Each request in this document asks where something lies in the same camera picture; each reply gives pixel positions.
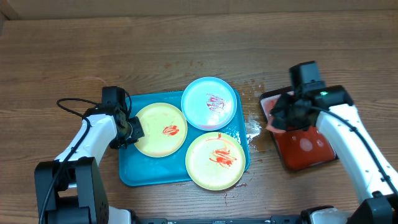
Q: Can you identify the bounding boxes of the green and pink sponge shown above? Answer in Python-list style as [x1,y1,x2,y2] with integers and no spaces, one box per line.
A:
[267,93,297,133]

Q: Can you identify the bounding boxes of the yellow plate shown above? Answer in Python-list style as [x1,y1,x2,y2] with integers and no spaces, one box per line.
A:
[185,132,246,191]
[134,103,188,157]

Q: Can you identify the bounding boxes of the light blue plate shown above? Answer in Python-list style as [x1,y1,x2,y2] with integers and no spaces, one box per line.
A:
[181,77,238,131]

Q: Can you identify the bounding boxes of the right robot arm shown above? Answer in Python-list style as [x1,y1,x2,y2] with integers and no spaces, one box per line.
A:
[269,85,397,224]

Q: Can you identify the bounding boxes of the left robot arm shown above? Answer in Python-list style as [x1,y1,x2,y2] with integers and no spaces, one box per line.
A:
[34,107,144,223]

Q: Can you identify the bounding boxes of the black tray with red water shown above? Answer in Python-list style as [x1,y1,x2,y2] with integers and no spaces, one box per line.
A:
[259,86,340,172]

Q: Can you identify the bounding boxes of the teal plastic tray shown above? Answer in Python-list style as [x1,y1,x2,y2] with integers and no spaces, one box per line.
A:
[119,90,251,187]

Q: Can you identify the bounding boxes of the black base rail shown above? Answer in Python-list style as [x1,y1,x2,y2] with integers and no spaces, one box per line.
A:
[134,215,310,224]

